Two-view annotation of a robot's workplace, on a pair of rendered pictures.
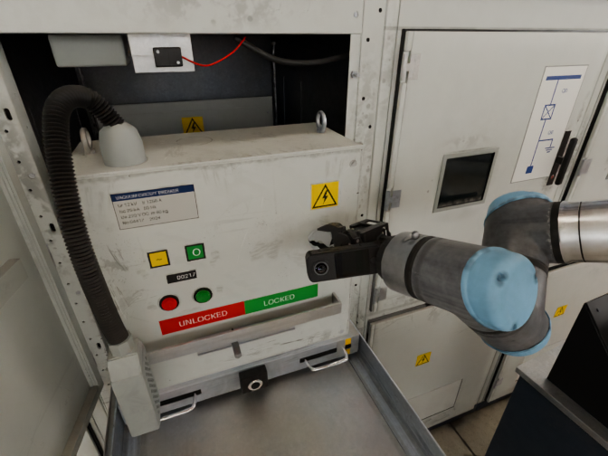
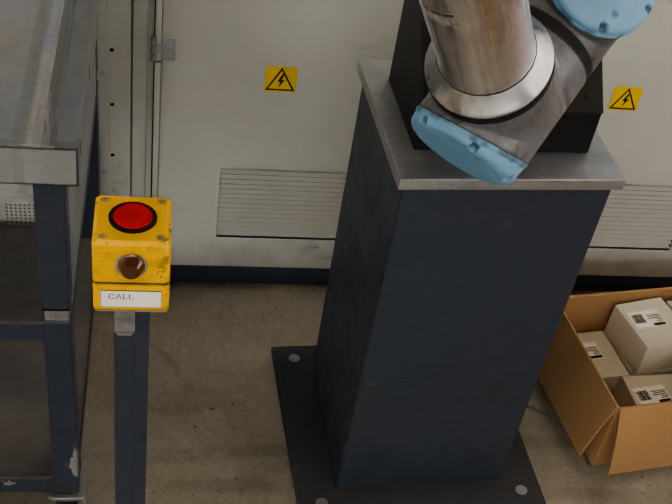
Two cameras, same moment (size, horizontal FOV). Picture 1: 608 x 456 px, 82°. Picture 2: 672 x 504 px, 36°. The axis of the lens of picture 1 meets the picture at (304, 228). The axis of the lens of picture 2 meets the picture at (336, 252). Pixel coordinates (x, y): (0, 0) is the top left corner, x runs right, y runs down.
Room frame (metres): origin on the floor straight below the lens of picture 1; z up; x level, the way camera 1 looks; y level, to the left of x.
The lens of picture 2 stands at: (-0.79, -0.83, 1.60)
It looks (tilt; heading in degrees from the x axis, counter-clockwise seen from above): 40 degrees down; 8
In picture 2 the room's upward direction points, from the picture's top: 10 degrees clockwise
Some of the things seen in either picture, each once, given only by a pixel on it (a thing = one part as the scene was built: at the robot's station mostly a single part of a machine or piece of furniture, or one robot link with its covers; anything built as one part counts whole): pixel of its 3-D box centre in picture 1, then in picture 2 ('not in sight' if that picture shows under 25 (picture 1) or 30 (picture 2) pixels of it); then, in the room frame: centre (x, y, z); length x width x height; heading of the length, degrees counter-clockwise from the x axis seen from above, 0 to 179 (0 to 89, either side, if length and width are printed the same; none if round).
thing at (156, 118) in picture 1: (194, 129); not in sight; (1.24, 0.39, 1.28); 0.58 x 0.02 x 0.19; 111
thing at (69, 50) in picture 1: (205, 178); not in sight; (1.04, 0.31, 1.18); 0.78 x 0.69 x 0.79; 21
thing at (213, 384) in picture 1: (250, 366); not in sight; (0.56, 0.12, 0.90); 0.54 x 0.05 x 0.06; 111
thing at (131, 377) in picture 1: (136, 383); not in sight; (0.40, 0.29, 1.04); 0.08 x 0.05 x 0.17; 21
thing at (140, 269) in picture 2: not in sight; (131, 269); (-0.05, -0.52, 0.87); 0.03 x 0.01 x 0.03; 111
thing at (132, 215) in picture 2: not in sight; (132, 219); (-0.01, -0.50, 0.90); 0.04 x 0.04 x 0.02
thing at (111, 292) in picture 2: not in sight; (132, 253); (-0.01, -0.50, 0.85); 0.08 x 0.08 x 0.10; 21
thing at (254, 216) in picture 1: (242, 283); not in sight; (0.54, 0.12, 1.15); 0.48 x 0.01 x 0.48; 111
